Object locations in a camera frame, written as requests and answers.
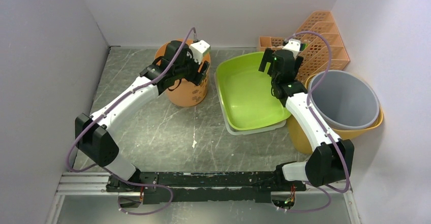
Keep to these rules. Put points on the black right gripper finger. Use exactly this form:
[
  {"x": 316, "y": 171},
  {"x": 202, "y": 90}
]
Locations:
[
  {"x": 297, "y": 65},
  {"x": 267, "y": 58}
]

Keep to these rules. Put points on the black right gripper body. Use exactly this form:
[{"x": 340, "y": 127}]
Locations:
[{"x": 276, "y": 78}]

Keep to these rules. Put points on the grey plastic bin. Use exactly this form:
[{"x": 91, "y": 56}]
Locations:
[{"x": 345, "y": 101}]

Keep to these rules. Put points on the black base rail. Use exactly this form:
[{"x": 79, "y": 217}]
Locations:
[{"x": 276, "y": 184}]

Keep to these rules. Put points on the orange plastic bucket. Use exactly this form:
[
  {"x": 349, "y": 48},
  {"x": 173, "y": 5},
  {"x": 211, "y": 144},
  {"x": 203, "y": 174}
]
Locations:
[{"x": 184, "y": 93}]

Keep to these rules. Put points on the white perforated plastic basket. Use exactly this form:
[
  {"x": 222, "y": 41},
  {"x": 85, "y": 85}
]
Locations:
[{"x": 235, "y": 132}]

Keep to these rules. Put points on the green plastic tub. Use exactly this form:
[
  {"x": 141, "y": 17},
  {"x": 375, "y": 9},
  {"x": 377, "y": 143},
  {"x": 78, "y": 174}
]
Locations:
[{"x": 246, "y": 93}]

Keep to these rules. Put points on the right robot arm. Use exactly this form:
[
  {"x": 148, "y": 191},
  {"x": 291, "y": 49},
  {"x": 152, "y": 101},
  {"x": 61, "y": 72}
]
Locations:
[{"x": 331, "y": 161}]

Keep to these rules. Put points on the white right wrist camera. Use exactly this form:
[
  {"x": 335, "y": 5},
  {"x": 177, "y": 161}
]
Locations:
[{"x": 292, "y": 45}]

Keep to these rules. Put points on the aluminium frame rail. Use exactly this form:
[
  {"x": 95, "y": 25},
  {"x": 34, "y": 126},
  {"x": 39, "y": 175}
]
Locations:
[{"x": 97, "y": 183}]

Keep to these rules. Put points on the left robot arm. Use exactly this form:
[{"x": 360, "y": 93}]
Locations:
[{"x": 96, "y": 133}]

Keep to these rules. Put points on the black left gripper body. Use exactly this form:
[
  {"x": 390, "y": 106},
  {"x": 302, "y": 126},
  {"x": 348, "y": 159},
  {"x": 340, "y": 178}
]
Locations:
[{"x": 189, "y": 71}]

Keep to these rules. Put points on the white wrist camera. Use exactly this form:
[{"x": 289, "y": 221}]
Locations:
[
  {"x": 292, "y": 45},
  {"x": 199, "y": 49}
]

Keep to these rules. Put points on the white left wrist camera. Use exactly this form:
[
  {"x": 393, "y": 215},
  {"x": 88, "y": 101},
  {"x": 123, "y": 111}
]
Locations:
[{"x": 199, "y": 49}]

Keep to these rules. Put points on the orange plastic file organizer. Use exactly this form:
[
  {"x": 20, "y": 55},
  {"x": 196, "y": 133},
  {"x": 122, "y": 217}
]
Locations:
[{"x": 315, "y": 53}]

